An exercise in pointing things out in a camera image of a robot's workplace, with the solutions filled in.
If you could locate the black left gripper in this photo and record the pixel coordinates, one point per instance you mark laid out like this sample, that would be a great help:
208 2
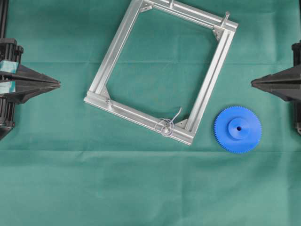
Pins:
11 69

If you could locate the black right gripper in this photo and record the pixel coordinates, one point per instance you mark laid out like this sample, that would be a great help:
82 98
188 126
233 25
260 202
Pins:
285 86

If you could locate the blue plastic gear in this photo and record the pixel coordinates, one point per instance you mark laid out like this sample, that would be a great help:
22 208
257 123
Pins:
237 129

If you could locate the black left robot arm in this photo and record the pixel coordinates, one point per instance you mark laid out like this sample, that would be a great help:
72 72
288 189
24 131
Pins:
18 83

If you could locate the steel shaft pin near corner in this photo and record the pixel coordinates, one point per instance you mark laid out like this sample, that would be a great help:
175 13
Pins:
225 18

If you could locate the green table cloth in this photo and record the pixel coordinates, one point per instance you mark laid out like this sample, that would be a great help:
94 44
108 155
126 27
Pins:
67 163

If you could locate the aluminium extrusion frame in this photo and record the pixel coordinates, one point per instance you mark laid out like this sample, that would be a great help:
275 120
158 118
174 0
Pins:
183 131

